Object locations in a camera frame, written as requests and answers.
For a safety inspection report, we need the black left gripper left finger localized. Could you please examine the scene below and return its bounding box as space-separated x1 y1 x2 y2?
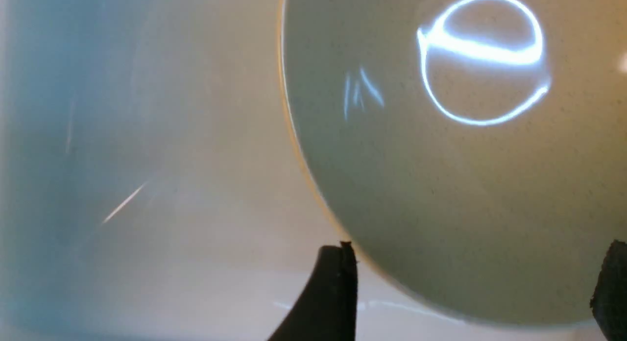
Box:
269 241 358 341

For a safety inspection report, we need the large white plastic tub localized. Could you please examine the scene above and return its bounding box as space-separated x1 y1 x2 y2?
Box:
1 0 602 341

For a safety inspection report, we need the beige noodle bowl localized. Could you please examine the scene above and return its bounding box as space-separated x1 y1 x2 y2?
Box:
279 0 627 328

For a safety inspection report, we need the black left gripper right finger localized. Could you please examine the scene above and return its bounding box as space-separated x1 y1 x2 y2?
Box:
590 240 627 341

